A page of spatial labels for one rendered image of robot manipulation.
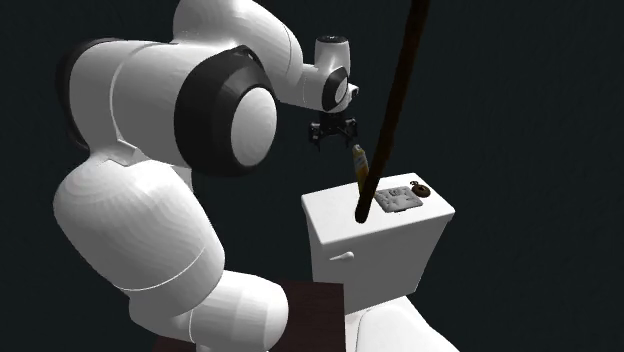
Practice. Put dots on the yellow tube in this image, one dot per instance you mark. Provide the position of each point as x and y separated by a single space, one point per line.
360 166

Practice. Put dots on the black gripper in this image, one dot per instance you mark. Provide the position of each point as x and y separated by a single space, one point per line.
332 123

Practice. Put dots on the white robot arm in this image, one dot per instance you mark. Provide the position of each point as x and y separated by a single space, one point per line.
146 122

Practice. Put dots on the small brown round object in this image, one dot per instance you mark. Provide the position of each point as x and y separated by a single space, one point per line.
420 189

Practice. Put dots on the long dark brown stick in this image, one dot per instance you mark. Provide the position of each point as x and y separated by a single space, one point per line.
390 112

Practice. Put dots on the dark red robot stand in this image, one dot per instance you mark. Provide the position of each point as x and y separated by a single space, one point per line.
312 317

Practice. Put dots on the grey patterned flat pad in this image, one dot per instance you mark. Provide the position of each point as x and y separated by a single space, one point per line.
398 198

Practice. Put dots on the white toilet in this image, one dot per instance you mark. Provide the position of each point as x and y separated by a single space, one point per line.
375 248

